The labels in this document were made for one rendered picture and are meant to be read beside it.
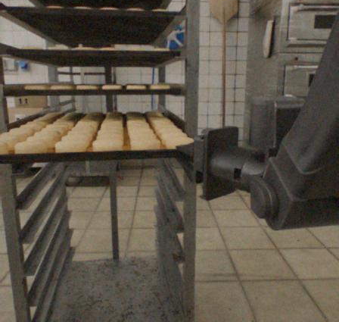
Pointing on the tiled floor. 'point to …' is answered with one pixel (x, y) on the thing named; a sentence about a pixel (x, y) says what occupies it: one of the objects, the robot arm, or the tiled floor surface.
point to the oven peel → (222, 5)
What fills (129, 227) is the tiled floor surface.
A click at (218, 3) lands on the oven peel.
